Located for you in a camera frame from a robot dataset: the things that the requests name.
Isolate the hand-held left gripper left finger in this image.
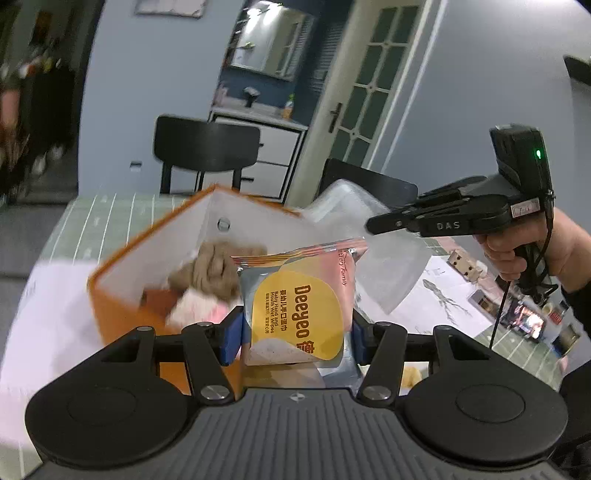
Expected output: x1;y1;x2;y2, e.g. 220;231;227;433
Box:
108;307;244;404

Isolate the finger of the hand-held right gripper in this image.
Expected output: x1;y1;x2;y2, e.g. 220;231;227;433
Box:
417;176;486;207
366;208;419;237

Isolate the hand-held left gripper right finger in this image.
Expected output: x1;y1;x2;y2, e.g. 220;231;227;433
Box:
352;318;482;403

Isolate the translucent plastic bag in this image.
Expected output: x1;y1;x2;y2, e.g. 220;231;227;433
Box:
299;178;433;315

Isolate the pink white fuzzy cloth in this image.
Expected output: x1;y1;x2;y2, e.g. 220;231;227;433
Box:
165;287;237;332

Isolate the brown plush toy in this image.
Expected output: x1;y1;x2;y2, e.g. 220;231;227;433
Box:
167;241;269;302

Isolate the silver yellow wipes packet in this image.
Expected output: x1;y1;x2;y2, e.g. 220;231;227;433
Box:
230;236;371;394

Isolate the orange cardboard box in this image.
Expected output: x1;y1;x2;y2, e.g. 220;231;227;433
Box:
88;184;320;398

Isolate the yellow soft toy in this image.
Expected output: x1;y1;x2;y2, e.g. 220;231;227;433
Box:
401;364;431;389

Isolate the person's right hand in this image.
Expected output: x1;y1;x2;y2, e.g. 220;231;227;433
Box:
477;207;591;302

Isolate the black chair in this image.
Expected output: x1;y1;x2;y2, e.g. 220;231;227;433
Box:
153;114;262;195
320;158;419;214

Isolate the small wooden block toy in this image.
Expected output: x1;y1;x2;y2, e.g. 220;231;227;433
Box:
447;248;486;283

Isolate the small flat box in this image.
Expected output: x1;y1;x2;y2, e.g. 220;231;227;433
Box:
468;287;507;320

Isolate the phone with lit screen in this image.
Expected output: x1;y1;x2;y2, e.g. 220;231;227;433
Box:
505;299;549;343

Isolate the white glass-pane door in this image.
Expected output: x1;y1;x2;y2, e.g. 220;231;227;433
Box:
313;0;441;172

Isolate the white cabinet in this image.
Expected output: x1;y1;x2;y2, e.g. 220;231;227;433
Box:
207;107;309;205

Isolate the dark shelf unit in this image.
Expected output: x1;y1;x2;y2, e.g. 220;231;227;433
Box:
0;0;89;206

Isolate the black cable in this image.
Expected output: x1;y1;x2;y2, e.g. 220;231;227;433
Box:
488;193;560;350

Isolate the wall mirror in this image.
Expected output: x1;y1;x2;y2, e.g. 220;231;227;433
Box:
228;0;320;85

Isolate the wall picture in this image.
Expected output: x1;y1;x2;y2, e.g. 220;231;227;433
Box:
134;0;207;18

